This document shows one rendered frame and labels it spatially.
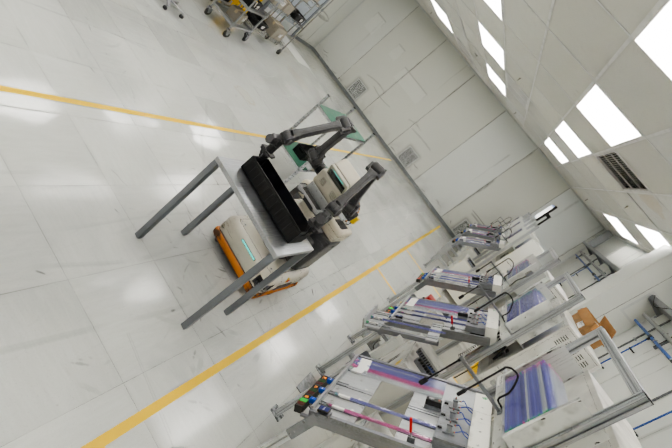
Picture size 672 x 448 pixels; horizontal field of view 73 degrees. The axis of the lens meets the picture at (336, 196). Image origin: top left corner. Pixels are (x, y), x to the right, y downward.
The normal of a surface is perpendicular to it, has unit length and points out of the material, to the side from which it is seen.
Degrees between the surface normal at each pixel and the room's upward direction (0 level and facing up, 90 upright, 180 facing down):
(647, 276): 90
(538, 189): 90
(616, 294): 90
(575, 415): 90
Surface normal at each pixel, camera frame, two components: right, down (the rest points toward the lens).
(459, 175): -0.37, 0.04
